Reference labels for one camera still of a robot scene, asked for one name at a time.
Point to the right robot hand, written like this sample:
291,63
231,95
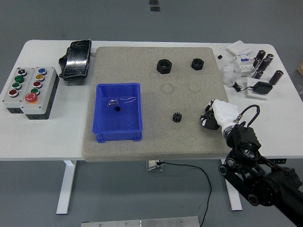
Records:
225,112

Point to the small black spur gear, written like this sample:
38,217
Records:
177,117

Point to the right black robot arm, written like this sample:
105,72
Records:
260,186

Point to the small black hex nut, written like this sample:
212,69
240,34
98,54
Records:
198,64

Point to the large black hex nut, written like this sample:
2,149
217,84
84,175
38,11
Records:
163,66

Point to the brown cardboard box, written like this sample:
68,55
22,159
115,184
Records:
300,68

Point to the blue plastic box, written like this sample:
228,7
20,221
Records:
118,123

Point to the grey button box with e-stop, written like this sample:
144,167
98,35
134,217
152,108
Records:
45,94

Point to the grey button box with selector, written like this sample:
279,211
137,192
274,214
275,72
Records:
14,93

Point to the white square plate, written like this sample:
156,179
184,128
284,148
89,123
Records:
254,96

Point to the crumpled clear plastic bag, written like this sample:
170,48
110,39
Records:
229,73

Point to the dark brown capacitor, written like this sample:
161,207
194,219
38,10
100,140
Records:
264,65
258,74
269,57
276,77
256,63
261,54

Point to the white circuit breaker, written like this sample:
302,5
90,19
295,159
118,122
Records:
245,64

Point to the black table control panel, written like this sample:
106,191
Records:
280,161

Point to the grey-brown mat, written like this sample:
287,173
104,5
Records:
151,99

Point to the white table leg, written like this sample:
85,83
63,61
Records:
234,201
66,186

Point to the silver power socket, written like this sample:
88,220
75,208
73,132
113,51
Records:
152,165

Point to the small black cube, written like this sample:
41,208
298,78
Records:
117,109

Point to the small clear parts bag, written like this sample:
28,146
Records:
112,102

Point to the grey metal plate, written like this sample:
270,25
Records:
142,222

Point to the black wrapped device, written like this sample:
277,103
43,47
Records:
77,60

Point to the white switch plate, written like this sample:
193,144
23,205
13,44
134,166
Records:
239,47

